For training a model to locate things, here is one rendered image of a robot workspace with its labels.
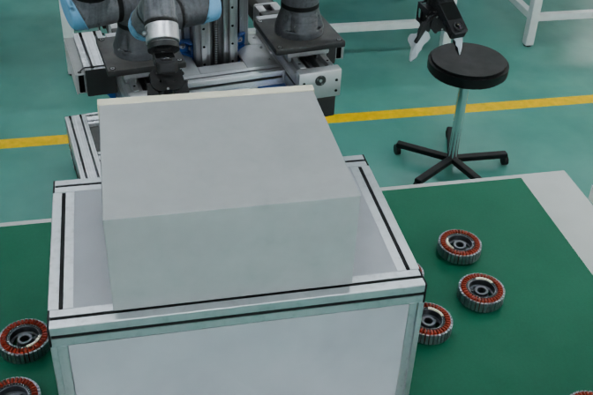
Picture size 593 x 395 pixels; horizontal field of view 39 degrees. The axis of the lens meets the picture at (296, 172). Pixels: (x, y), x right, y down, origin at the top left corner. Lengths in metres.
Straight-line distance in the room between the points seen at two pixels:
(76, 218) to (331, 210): 0.55
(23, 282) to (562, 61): 3.64
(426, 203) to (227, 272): 1.04
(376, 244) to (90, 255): 0.55
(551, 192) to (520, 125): 1.83
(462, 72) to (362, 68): 1.26
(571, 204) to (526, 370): 0.69
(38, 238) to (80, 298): 0.76
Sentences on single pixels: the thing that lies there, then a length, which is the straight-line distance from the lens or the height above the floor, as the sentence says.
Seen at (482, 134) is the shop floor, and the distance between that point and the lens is 4.24.
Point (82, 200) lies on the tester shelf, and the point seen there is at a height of 1.11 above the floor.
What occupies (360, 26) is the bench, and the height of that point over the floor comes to 0.19.
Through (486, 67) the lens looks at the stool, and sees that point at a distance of 3.62.
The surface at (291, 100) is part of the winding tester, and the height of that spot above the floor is 1.32.
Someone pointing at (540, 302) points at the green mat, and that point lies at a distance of 2.17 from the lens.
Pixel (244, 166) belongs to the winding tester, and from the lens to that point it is 1.50.
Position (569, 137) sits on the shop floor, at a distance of 4.35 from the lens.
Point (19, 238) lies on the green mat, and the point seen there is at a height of 0.75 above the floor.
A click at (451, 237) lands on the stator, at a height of 0.78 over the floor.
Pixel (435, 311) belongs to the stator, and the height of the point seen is 0.78.
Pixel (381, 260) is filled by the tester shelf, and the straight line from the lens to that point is 1.63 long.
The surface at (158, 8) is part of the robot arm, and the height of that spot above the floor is 1.39.
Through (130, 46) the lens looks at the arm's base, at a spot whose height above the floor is 1.08.
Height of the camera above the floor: 2.16
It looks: 35 degrees down
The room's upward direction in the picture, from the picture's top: 3 degrees clockwise
